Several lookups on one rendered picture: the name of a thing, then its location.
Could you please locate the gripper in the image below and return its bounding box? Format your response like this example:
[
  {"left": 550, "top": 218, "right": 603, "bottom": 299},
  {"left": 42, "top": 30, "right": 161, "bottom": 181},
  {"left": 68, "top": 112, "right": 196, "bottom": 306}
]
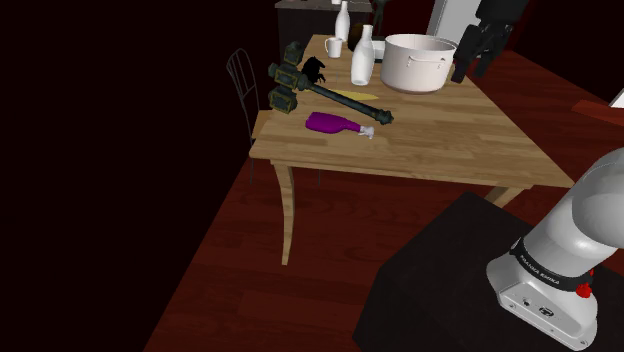
[{"left": 450, "top": 18, "right": 515, "bottom": 85}]

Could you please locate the large white pot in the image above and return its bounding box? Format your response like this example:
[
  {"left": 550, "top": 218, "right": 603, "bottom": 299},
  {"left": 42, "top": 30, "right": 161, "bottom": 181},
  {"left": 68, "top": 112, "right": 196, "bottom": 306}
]
[{"left": 379, "top": 33, "right": 458, "bottom": 95}]

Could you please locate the wooden table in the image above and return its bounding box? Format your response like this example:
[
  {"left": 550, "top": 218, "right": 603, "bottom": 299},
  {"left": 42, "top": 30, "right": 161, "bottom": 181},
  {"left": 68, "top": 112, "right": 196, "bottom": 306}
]
[{"left": 248, "top": 33, "right": 577, "bottom": 267}]

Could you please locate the white vase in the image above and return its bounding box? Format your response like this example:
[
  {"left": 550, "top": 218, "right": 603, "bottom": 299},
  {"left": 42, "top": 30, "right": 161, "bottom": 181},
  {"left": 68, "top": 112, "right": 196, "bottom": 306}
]
[{"left": 350, "top": 24, "right": 376, "bottom": 87}]

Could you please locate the dark brown round object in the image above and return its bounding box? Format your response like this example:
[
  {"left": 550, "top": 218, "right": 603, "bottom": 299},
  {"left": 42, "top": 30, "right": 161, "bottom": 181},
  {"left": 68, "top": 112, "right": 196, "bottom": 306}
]
[{"left": 346, "top": 21, "right": 366, "bottom": 53}]

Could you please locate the yellow flat knife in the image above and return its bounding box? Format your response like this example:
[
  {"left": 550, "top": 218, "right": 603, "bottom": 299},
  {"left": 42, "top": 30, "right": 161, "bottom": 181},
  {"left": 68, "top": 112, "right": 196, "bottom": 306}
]
[{"left": 332, "top": 89, "right": 380, "bottom": 102}]

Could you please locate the tall white bottle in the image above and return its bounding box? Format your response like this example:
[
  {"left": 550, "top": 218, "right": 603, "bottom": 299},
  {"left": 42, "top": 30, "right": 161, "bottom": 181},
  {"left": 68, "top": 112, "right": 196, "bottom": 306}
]
[{"left": 334, "top": 0, "right": 352, "bottom": 43}]

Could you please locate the white mug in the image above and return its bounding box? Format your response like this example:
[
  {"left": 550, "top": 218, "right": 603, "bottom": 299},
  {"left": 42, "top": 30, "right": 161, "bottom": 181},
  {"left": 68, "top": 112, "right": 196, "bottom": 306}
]
[{"left": 324, "top": 36, "right": 344, "bottom": 60}]

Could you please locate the dark ornate war hammer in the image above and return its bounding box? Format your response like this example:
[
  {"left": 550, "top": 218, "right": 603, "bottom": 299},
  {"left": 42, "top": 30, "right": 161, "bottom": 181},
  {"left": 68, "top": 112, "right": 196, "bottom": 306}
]
[{"left": 266, "top": 40, "right": 395, "bottom": 126}]

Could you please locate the purple bottle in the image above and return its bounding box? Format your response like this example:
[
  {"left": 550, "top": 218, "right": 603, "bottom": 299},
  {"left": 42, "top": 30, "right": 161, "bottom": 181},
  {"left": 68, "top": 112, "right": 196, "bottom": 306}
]
[{"left": 304, "top": 111, "right": 376, "bottom": 141}]

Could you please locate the black animal figure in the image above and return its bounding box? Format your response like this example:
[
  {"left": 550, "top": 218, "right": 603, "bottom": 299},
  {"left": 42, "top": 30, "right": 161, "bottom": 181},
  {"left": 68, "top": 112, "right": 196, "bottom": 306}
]
[{"left": 301, "top": 56, "right": 327, "bottom": 85}]

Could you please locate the dark cabinet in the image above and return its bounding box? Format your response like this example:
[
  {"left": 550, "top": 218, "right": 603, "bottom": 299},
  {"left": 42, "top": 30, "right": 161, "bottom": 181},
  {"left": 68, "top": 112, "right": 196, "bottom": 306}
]
[{"left": 274, "top": 0, "right": 379, "bottom": 55}]

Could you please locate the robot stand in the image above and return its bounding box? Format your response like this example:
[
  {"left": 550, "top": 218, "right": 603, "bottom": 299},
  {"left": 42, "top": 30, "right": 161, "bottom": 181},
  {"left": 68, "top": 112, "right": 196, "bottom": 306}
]
[{"left": 351, "top": 190, "right": 624, "bottom": 352}]

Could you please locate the black wire chair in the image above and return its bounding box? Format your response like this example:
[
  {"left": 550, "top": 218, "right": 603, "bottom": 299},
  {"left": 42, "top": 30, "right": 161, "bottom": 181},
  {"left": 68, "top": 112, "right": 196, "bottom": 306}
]
[{"left": 225, "top": 47, "right": 262, "bottom": 186}]

